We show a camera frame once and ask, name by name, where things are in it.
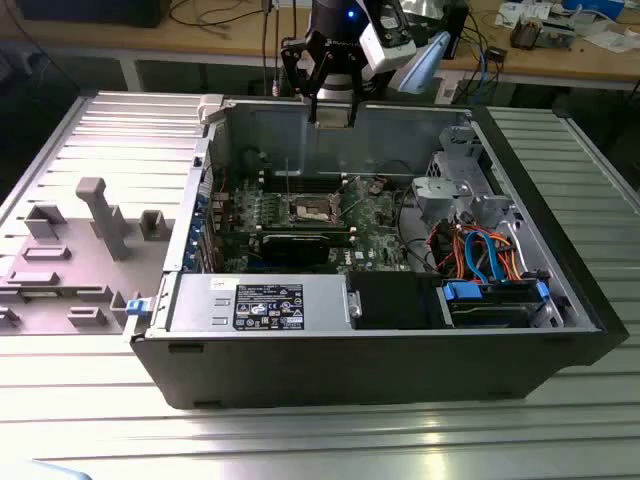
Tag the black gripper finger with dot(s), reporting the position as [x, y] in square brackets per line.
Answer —
[355, 85]
[300, 70]

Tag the silver CPU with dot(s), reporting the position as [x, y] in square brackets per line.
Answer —
[334, 119]

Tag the metal locking lever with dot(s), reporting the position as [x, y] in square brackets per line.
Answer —
[289, 180]

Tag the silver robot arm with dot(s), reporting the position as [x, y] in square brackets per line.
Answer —
[425, 65]

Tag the black RAM slot bank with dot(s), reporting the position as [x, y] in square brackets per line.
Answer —
[310, 182]
[305, 230]

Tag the CPU socket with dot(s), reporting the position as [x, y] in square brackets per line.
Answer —
[312, 212]

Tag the white printed tag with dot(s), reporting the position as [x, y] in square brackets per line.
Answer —
[447, 91]

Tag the coin cell battery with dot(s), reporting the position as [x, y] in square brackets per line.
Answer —
[376, 188]

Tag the upright black box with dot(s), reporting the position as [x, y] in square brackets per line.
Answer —
[457, 30]

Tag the small black adapter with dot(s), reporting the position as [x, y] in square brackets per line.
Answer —
[497, 53]

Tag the perforated metal drive cage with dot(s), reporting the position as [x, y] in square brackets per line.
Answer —
[475, 175]

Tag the green motherboard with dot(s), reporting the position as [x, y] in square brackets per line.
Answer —
[370, 240]

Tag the black graphics card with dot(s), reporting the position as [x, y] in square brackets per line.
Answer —
[295, 250]

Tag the copper coil device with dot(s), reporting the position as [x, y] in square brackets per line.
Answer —
[525, 32]

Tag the wooden desk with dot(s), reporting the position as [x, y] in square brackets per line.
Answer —
[550, 67]

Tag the grey circuit device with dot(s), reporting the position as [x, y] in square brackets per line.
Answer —
[560, 35]

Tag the large black box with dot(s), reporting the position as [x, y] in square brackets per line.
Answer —
[90, 12]

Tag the silver power supply unit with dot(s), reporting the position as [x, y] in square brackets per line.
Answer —
[210, 305]

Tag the hard disk blue carrier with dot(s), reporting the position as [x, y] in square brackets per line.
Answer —
[480, 315]

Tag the white papers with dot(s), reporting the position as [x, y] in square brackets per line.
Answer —
[615, 40]

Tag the black PC case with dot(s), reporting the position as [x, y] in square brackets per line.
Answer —
[350, 370]

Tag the blue plastic case latch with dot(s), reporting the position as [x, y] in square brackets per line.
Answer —
[137, 307]

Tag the grey parts rack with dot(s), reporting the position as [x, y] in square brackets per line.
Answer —
[75, 280]

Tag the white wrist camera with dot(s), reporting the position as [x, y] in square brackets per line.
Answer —
[387, 47]

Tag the silver metal bracket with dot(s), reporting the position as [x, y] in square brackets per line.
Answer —
[440, 192]

